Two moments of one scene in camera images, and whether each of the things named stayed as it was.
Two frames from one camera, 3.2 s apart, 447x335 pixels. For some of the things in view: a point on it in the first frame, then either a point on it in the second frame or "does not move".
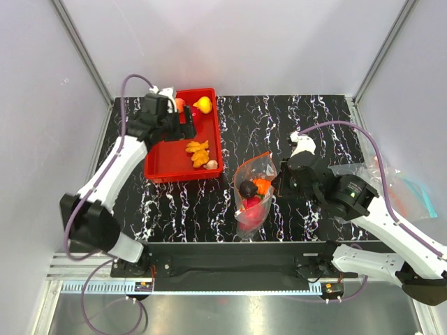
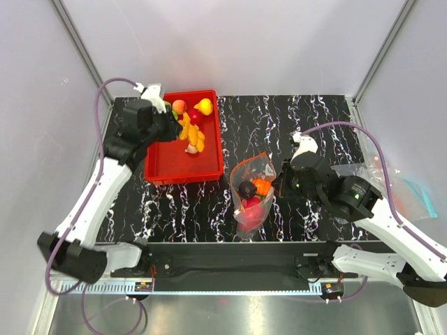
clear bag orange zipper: [254, 185] does not move
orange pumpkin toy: [263, 185] does not move
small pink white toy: [211, 165] → [191, 149]
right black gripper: [286, 172] does not move
